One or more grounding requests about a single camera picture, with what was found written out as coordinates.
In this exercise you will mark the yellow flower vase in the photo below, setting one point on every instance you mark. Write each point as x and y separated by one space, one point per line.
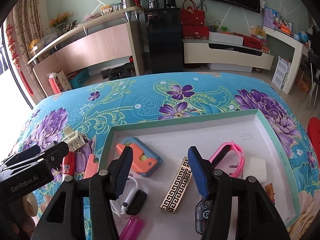
60 23

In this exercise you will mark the floral blue table cloth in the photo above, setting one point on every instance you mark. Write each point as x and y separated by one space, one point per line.
94 109

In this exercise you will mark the black water dispenser cabinet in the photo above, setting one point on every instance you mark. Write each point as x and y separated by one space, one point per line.
164 32

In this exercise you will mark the steel thermos kettle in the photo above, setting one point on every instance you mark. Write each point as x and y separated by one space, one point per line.
126 4

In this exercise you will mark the teal shallow cardboard tray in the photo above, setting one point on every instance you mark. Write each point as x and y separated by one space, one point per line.
171 140

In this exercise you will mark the curved wooden shelf desk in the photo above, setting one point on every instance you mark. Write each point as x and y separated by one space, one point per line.
77 49

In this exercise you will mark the gold black patterned bar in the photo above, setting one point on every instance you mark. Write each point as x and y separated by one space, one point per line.
178 187

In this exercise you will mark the red gift bag on floor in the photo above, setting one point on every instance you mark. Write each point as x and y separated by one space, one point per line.
53 81

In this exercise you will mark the white side desk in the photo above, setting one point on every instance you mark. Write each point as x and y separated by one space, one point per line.
283 45

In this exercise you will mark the red handbag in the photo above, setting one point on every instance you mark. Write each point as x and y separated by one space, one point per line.
192 15

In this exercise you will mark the orange blue toy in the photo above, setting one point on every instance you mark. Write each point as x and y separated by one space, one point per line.
92 166
145 161

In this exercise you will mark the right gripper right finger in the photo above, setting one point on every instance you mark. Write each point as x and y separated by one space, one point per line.
257 216

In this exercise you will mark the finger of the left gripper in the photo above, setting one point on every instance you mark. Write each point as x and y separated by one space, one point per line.
55 154
22 156

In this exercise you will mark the white plastic clip holder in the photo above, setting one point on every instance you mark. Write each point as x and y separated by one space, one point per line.
74 139

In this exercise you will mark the white smartwatch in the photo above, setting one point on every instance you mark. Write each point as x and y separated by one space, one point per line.
133 202

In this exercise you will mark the white square box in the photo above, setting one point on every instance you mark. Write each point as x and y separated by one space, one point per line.
255 167

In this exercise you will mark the black toy car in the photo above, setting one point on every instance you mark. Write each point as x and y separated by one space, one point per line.
202 212

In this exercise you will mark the red round stool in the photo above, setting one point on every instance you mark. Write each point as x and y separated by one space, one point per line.
314 135

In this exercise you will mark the white tv console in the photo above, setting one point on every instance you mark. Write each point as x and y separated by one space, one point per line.
225 56

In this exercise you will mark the magenta lighter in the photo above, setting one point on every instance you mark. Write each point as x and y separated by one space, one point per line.
132 229

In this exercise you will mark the red glue bottle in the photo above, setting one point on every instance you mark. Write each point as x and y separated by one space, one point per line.
68 165

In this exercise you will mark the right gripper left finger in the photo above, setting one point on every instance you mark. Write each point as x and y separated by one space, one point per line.
64 216

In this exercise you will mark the red hanging ornament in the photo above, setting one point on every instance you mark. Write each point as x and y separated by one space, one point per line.
16 58

